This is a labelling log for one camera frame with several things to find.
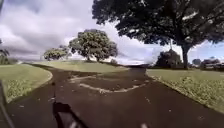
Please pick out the round green tree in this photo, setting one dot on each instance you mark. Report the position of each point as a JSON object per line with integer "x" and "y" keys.
{"x": 93, "y": 43}

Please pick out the grass mound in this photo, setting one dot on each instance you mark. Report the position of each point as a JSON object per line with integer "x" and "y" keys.
{"x": 83, "y": 66}

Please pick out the dark asphalt path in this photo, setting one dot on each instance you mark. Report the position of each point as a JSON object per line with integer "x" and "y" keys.
{"x": 126, "y": 106}

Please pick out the dark bush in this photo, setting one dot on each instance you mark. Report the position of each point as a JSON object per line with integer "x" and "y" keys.
{"x": 168, "y": 59}

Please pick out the small green tree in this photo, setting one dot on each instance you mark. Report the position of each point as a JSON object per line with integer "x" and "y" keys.
{"x": 56, "y": 53}

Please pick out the robot's own part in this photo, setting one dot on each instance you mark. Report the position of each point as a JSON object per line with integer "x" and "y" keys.
{"x": 65, "y": 115}

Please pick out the large dark tree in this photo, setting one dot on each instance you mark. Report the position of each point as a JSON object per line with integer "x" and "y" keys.
{"x": 185, "y": 20}

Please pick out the grass verge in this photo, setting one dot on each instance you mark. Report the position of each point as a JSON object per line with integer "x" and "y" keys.
{"x": 20, "y": 78}
{"x": 196, "y": 83}

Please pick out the low building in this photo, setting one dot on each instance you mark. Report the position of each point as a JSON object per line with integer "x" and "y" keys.
{"x": 211, "y": 63}

